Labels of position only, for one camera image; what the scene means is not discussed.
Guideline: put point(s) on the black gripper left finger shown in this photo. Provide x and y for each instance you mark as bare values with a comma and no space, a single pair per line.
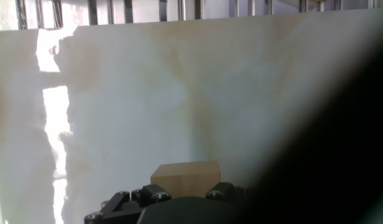
148,193

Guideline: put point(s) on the brown cardboard block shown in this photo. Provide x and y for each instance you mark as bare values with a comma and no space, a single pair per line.
185,177

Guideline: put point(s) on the marble pattern board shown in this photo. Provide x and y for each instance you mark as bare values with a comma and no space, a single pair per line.
132,109

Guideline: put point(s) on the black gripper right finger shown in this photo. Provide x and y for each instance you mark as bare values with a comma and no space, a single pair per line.
225,190

